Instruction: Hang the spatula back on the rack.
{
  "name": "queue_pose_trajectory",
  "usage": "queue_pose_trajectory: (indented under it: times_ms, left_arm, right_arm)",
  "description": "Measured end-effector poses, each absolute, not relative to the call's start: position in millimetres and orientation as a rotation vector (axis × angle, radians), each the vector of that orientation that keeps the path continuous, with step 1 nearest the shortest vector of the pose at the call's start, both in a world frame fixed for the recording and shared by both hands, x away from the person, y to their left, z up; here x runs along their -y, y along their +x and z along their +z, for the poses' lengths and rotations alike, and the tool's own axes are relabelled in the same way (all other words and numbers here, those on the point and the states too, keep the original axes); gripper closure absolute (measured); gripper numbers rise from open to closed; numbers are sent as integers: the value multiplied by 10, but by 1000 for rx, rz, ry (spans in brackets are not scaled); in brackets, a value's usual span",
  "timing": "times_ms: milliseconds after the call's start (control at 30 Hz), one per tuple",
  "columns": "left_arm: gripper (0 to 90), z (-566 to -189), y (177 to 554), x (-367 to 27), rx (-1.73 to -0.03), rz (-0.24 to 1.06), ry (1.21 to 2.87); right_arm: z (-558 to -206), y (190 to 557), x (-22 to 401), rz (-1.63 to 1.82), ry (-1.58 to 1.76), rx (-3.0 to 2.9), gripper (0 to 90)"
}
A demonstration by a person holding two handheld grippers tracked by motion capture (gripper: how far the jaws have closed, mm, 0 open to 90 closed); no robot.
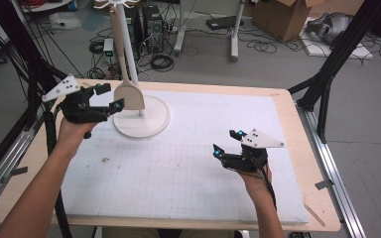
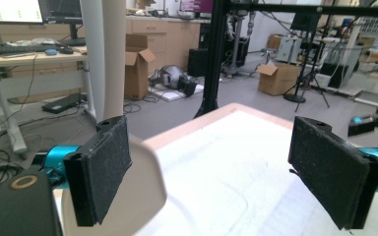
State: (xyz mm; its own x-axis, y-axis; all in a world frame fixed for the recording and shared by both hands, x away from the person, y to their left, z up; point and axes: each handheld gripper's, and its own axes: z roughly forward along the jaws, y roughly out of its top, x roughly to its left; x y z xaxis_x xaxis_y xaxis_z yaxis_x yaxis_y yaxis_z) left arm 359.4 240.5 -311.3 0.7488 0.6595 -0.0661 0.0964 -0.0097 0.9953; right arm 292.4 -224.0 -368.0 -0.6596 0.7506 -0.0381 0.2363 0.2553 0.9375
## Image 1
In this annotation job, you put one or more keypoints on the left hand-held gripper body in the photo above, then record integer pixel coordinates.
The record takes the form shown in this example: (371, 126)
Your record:
(79, 107)

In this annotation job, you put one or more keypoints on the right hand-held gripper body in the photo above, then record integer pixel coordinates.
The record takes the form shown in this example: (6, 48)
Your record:
(248, 160)

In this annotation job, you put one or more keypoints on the pink spatula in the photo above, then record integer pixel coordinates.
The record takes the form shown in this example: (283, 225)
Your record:
(130, 95)

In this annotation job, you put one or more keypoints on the white utensil rack stand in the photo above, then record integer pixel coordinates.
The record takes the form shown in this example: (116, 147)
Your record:
(152, 119)

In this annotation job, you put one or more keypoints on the person's right hand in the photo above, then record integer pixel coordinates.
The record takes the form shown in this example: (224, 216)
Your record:
(256, 185)

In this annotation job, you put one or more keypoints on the person's left hand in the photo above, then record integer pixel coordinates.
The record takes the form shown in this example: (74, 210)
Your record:
(74, 135)

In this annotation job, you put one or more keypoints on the white grid mat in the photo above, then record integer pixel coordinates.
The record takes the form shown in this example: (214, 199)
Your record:
(195, 155)

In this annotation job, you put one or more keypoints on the white power adapter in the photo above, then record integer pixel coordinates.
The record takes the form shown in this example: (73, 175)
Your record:
(108, 46)

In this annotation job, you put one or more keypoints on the small brown crumb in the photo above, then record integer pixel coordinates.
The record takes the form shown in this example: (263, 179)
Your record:
(105, 159)

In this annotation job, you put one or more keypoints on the black computer tower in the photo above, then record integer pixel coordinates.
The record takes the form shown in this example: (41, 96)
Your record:
(138, 33)
(152, 26)

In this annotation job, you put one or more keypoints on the clear plastic bag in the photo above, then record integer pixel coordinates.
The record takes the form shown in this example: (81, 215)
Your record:
(64, 20)

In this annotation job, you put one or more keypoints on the grey tape piece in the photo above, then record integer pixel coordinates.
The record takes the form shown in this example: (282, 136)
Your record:
(324, 184)
(15, 173)

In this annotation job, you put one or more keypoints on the wooden strip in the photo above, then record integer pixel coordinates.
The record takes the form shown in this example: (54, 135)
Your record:
(314, 214)

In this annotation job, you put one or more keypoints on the white stand leg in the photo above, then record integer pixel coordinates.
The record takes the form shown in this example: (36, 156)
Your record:
(235, 36)
(180, 33)

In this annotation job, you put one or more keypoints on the flat black box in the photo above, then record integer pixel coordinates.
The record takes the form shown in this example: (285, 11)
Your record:
(223, 22)

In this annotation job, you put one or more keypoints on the person's khaki pants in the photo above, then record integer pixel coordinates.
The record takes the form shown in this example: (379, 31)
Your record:
(129, 233)

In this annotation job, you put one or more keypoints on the large cardboard box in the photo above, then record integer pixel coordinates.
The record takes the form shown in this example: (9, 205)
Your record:
(284, 18)

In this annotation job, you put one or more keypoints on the grey bag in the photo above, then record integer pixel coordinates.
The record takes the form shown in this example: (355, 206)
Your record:
(330, 28)

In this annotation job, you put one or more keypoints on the white foam board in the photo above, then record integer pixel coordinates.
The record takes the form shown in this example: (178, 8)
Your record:
(360, 53)

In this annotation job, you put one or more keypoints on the black metal frame stand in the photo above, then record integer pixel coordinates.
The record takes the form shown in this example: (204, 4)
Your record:
(29, 49)
(340, 49)

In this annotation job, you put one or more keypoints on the aluminium rail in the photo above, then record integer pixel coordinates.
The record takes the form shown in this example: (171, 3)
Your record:
(330, 162)
(10, 158)

